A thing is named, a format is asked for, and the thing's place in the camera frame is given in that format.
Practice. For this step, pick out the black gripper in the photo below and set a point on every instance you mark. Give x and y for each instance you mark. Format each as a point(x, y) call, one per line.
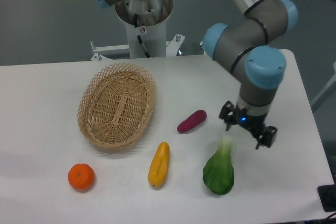
point(232, 115)

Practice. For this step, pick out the green bok choy vegetable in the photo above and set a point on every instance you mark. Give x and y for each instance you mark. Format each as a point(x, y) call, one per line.
point(218, 172)

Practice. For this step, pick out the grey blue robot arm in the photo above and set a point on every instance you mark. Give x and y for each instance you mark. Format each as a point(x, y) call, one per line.
point(243, 51)

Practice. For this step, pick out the purple sweet potato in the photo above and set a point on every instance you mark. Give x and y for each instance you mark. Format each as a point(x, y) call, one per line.
point(193, 121)

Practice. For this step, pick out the yellow papaya toy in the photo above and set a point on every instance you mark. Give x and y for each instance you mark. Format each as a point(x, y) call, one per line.
point(159, 166)

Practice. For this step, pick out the white table leg right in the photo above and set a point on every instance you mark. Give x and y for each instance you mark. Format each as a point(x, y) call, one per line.
point(324, 93)

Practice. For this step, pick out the black device at table edge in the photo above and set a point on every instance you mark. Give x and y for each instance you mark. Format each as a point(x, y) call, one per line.
point(327, 197)

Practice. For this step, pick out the woven wicker basket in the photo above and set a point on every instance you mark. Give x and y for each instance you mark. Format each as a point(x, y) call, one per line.
point(117, 106)

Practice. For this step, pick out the orange tangerine toy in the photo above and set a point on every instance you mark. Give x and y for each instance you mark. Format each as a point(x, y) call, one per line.
point(81, 177)

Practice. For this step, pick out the white metal base frame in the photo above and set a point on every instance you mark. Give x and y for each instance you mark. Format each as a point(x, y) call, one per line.
point(179, 46)

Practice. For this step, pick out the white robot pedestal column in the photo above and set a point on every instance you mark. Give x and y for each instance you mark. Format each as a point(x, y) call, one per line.
point(145, 25)

